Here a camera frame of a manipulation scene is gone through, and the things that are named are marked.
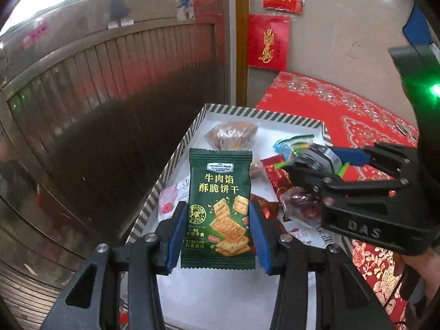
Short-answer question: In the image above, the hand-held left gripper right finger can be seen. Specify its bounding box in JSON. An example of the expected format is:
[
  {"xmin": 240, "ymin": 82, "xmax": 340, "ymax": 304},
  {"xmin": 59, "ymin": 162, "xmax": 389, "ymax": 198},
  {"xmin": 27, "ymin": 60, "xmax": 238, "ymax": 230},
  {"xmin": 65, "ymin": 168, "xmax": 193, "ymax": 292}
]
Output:
[{"xmin": 249, "ymin": 201, "xmax": 396, "ymax": 330}]

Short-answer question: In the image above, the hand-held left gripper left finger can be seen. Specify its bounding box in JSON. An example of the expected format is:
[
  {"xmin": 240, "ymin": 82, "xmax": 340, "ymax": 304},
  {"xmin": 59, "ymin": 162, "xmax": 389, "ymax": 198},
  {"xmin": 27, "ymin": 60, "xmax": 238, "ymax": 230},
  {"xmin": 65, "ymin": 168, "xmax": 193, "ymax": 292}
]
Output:
[{"xmin": 39, "ymin": 200, "xmax": 189, "ymax": 330}]

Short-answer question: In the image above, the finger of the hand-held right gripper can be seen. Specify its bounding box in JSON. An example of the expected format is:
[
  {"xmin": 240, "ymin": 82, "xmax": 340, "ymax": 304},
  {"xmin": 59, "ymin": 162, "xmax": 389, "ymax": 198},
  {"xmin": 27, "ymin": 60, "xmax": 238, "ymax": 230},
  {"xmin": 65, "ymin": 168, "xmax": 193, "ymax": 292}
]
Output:
[
  {"xmin": 328, "ymin": 142, "xmax": 418, "ymax": 179},
  {"xmin": 284, "ymin": 163, "xmax": 407, "ymax": 210}
]

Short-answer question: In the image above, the dark red jujube packet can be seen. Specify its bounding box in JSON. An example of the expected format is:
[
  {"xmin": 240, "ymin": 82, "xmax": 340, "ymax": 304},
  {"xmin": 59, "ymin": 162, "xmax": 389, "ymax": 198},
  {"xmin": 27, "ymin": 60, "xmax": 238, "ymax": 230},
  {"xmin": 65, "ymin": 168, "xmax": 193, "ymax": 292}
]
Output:
[{"xmin": 250, "ymin": 194, "xmax": 286, "ymax": 234}]

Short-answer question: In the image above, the black green snack packet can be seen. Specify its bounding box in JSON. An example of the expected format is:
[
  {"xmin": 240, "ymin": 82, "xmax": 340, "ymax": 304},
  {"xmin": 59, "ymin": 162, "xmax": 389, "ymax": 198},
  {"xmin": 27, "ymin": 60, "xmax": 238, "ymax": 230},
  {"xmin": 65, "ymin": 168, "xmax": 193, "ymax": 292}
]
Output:
[{"xmin": 292, "ymin": 144, "xmax": 351, "ymax": 179}]

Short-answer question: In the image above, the white strawberry snack packet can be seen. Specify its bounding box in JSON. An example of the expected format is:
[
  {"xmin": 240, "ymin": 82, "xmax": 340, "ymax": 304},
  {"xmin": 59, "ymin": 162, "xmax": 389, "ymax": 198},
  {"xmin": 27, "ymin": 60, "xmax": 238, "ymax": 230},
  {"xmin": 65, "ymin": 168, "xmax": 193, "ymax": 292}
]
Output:
[
  {"xmin": 284, "ymin": 220, "xmax": 344, "ymax": 248},
  {"xmin": 157, "ymin": 175, "xmax": 191, "ymax": 221}
]

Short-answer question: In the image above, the clear bag of dates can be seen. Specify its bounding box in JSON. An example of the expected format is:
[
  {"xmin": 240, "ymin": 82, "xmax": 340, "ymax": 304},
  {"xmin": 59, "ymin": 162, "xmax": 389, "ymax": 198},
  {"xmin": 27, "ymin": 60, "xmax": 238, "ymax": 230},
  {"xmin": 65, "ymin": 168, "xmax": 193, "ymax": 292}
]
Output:
[{"xmin": 278, "ymin": 186, "xmax": 324, "ymax": 222}]

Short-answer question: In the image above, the green white cookie packet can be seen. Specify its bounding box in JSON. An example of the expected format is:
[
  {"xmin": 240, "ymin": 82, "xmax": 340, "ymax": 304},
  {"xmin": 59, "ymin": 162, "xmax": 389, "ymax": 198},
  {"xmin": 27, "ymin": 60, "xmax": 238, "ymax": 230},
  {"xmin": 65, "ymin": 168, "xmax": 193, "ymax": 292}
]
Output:
[{"xmin": 284, "ymin": 134, "xmax": 315, "ymax": 160}]

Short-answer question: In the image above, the red gold snack packet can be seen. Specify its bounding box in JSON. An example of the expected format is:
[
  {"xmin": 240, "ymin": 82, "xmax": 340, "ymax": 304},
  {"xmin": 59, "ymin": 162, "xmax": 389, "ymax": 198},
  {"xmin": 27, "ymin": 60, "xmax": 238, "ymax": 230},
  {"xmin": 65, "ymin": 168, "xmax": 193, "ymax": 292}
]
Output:
[{"xmin": 260, "ymin": 155, "xmax": 293, "ymax": 195}]

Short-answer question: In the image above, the dark green biscuit packet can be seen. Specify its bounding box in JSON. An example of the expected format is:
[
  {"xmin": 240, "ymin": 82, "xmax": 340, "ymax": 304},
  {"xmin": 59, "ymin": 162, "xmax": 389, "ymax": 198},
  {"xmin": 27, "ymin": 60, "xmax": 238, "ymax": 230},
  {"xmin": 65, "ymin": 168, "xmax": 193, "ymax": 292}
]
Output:
[{"xmin": 180, "ymin": 148, "xmax": 257, "ymax": 271}]

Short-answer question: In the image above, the striped gift box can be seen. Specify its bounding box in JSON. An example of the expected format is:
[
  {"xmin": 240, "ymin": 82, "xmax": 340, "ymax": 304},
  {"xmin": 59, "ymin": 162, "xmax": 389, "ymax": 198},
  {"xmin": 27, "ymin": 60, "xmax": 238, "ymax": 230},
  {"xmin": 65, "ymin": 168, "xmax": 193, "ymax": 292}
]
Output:
[{"xmin": 125, "ymin": 103, "xmax": 348, "ymax": 330}]

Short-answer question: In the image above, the large clear bag of nuts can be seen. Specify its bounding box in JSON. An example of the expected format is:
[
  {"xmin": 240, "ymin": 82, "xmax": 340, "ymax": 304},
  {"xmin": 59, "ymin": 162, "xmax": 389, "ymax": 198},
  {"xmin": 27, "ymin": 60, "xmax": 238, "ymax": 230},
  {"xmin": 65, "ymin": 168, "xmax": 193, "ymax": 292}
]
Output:
[{"xmin": 204, "ymin": 121, "xmax": 259, "ymax": 152}]

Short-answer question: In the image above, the person's right hand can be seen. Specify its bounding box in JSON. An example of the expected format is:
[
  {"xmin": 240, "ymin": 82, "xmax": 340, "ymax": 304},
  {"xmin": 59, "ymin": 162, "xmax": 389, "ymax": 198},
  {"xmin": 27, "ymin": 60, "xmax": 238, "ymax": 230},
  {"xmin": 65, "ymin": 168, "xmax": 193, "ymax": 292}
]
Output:
[{"xmin": 394, "ymin": 237, "xmax": 440, "ymax": 317}]

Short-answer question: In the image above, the ribbed metal door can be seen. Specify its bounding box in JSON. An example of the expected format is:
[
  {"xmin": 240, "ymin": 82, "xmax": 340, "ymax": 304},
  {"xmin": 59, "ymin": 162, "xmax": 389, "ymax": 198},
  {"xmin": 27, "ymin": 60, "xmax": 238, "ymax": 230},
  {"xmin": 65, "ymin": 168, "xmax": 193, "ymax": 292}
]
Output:
[{"xmin": 0, "ymin": 24, "xmax": 231, "ymax": 317}]

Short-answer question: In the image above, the red couplet strip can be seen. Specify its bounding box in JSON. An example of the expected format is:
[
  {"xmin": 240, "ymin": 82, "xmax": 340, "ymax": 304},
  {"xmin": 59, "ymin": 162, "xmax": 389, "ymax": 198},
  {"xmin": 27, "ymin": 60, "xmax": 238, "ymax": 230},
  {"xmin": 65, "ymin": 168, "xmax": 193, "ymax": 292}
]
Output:
[{"xmin": 211, "ymin": 0, "xmax": 231, "ymax": 66}]

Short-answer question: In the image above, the blue white window picture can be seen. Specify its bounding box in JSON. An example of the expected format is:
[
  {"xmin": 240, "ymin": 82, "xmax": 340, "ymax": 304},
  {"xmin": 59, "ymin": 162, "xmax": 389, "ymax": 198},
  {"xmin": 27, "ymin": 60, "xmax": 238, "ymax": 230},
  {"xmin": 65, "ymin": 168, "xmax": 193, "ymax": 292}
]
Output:
[{"xmin": 175, "ymin": 0, "xmax": 194, "ymax": 19}]

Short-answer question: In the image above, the pink window sticker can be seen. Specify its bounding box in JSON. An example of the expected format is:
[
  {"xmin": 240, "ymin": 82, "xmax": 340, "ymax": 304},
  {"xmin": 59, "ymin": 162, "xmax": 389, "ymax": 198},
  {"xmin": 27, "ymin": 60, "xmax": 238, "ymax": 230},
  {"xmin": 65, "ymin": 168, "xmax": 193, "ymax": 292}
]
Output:
[{"xmin": 22, "ymin": 22, "xmax": 49, "ymax": 49}]

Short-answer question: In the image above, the blue cloth on wall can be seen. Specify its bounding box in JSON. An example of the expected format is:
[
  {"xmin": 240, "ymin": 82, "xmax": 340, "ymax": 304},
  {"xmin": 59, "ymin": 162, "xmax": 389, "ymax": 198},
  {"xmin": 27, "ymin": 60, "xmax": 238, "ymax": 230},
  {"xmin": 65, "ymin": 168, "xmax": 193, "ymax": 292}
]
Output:
[{"xmin": 402, "ymin": 3, "xmax": 432, "ymax": 47}]

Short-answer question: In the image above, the wooden door frame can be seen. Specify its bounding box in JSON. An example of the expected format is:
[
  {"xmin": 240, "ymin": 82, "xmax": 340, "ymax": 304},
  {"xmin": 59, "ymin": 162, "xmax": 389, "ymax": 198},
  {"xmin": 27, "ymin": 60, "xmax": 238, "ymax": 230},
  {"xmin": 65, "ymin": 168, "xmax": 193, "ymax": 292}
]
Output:
[{"xmin": 235, "ymin": 0, "xmax": 250, "ymax": 105}]

